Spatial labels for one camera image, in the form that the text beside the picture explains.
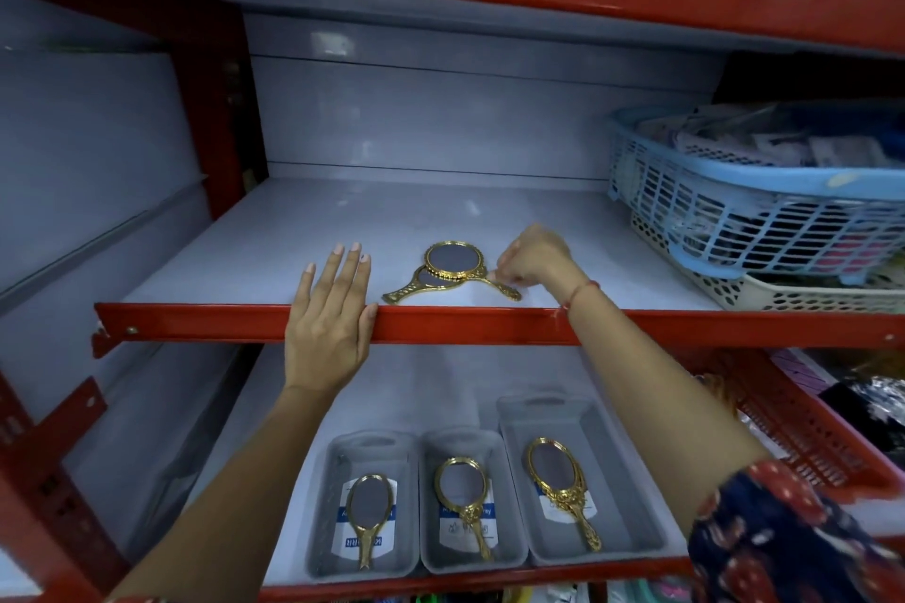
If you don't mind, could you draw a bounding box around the person's left hand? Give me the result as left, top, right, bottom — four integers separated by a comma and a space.
283, 242, 380, 400

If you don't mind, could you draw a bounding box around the person's right hand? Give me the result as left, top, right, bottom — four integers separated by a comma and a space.
487, 223, 589, 304

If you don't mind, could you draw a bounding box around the round gold hand mirror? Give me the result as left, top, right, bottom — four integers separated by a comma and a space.
382, 265, 453, 306
423, 240, 523, 303

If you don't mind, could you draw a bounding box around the person's left forearm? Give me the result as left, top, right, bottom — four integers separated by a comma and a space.
106, 383, 347, 603

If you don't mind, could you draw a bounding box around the person's right forearm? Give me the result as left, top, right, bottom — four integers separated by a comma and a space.
562, 283, 775, 540

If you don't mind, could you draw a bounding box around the red metal shelf rack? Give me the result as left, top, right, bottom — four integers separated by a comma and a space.
0, 0, 905, 603

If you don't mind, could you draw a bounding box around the narrow grey plastic tray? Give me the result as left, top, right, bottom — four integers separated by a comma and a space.
418, 425, 530, 576
304, 429, 421, 583

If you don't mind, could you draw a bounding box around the ornate oval gold hand mirror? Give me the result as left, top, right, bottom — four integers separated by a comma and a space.
522, 436, 604, 553

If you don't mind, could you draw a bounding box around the wide grey plastic tray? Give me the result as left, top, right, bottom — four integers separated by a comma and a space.
495, 391, 670, 569

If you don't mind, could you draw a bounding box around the blue plastic basket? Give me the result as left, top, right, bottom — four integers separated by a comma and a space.
606, 102, 905, 287

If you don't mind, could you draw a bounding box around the cream plastic basket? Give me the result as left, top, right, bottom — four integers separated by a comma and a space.
628, 210, 905, 316

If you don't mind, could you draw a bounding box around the pile of clear packets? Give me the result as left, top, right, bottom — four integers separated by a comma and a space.
635, 102, 905, 170

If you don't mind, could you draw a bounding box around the red plastic basket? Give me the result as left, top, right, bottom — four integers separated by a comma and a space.
670, 346, 905, 506

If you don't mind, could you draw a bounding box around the dark floral sleeve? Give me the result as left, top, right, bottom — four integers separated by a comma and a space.
687, 459, 905, 603

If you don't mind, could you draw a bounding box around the black and silver shiny packet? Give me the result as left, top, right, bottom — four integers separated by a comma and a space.
819, 375, 905, 471

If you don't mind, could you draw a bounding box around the red thread bracelet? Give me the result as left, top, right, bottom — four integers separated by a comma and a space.
560, 279, 602, 314

